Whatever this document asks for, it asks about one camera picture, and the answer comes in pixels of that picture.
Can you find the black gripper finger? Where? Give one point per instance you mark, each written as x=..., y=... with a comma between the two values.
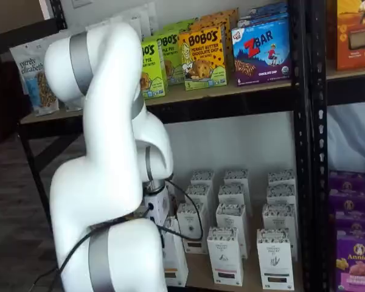
x=162, y=237

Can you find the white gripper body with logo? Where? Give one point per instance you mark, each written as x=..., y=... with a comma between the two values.
x=158, y=207

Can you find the white box yellow-orange strip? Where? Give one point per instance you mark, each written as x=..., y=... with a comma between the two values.
x=188, y=222
x=202, y=179
x=176, y=258
x=200, y=194

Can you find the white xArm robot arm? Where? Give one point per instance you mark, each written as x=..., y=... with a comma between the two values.
x=109, y=121

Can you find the white box pink strip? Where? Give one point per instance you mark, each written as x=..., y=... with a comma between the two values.
x=235, y=178
x=231, y=216
x=231, y=194
x=225, y=258

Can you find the white box teal strip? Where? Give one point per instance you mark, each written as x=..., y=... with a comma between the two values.
x=281, y=178
x=278, y=217
x=280, y=194
x=275, y=261

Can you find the green Bobo's apple pie box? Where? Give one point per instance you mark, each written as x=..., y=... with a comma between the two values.
x=153, y=76
x=173, y=61
x=179, y=25

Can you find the yellow Bobo's peanut butter box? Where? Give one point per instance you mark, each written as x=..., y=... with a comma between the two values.
x=228, y=15
x=213, y=22
x=200, y=57

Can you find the blue Z Bar box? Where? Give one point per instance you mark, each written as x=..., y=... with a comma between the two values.
x=267, y=8
x=261, y=19
x=261, y=54

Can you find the purple Annie's box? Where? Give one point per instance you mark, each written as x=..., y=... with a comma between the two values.
x=357, y=223
x=357, y=264
x=346, y=182
x=348, y=202

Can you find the orange snack box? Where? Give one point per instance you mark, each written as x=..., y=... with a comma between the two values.
x=356, y=36

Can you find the black metal shelving unit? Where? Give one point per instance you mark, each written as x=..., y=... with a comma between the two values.
x=317, y=91
x=299, y=152

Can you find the blue purely elizabeth granola bag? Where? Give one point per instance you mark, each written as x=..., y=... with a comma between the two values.
x=30, y=79

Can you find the dark furniture piece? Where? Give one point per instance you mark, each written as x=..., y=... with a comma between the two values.
x=3, y=106

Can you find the white purely elizabeth granola bag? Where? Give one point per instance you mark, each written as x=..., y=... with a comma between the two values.
x=149, y=21

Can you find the white plastic sheet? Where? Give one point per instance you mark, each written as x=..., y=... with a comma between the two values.
x=353, y=137

